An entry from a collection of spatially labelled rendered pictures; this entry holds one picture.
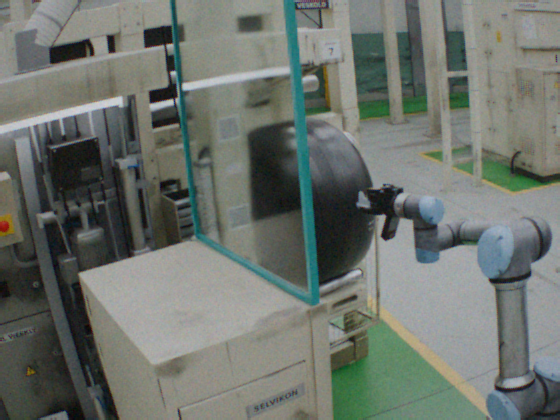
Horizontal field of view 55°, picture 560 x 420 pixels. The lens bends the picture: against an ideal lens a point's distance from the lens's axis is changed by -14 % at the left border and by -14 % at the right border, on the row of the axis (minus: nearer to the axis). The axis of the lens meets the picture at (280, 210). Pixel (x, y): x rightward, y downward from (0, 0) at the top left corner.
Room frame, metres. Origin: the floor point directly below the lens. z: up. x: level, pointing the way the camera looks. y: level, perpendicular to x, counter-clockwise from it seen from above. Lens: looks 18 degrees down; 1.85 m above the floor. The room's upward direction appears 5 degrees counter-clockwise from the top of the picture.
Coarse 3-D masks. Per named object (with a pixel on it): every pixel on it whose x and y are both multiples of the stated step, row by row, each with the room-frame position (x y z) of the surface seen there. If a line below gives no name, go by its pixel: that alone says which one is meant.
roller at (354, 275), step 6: (354, 270) 2.04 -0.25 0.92; (360, 270) 2.05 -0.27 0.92; (336, 276) 2.01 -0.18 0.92; (342, 276) 2.01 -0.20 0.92; (348, 276) 2.01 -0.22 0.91; (354, 276) 2.02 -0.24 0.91; (360, 276) 2.03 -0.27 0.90; (324, 282) 1.97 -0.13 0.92; (330, 282) 1.97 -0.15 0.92; (336, 282) 1.98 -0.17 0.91; (342, 282) 1.99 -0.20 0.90; (348, 282) 2.00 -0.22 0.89; (324, 288) 1.95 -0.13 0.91; (330, 288) 1.96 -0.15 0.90; (336, 288) 1.98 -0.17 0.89
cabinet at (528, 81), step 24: (528, 72) 5.88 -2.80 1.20; (552, 72) 5.72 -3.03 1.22; (528, 96) 5.90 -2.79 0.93; (552, 96) 5.70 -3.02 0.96; (528, 120) 5.91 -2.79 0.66; (552, 120) 5.70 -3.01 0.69; (528, 144) 5.91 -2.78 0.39; (552, 144) 5.70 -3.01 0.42; (528, 168) 5.91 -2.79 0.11; (552, 168) 5.70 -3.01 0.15
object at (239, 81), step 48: (192, 0) 1.48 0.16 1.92; (240, 0) 1.28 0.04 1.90; (288, 0) 1.12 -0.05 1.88; (192, 48) 1.50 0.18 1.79; (240, 48) 1.29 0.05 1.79; (288, 48) 1.13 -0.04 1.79; (192, 96) 1.53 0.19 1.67; (240, 96) 1.31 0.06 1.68; (288, 96) 1.15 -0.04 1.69; (192, 144) 1.55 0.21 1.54; (240, 144) 1.33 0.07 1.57; (288, 144) 1.17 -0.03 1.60; (192, 192) 1.58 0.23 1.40; (240, 192) 1.35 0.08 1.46; (288, 192) 1.18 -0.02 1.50; (240, 240) 1.37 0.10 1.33; (288, 240) 1.19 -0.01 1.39; (288, 288) 1.20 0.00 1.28
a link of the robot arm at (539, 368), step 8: (536, 360) 1.22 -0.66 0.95; (544, 360) 1.22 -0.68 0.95; (552, 360) 1.21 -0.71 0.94; (536, 368) 1.19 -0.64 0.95; (544, 368) 1.18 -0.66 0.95; (552, 368) 1.17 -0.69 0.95; (536, 376) 1.17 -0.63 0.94; (544, 376) 1.15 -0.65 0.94; (552, 376) 1.14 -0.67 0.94; (544, 384) 1.14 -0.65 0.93; (552, 384) 1.14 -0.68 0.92; (544, 392) 1.12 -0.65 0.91; (552, 392) 1.13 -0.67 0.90; (552, 400) 1.13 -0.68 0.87; (544, 408) 1.14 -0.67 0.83; (552, 408) 1.13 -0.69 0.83
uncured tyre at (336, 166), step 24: (312, 120) 2.11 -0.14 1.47; (312, 144) 1.94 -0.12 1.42; (336, 144) 1.97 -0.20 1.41; (312, 168) 1.87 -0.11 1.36; (336, 168) 1.90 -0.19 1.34; (360, 168) 1.94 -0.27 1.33; (312, 192) 1.83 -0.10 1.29; (336, 192) 1.85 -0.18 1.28; (336, 216) 1.83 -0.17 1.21; (360, 216) 1.88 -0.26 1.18; (336, 240) 1.83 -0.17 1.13; (360, 240) 1.89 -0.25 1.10; (336, 264) 1.87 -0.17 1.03
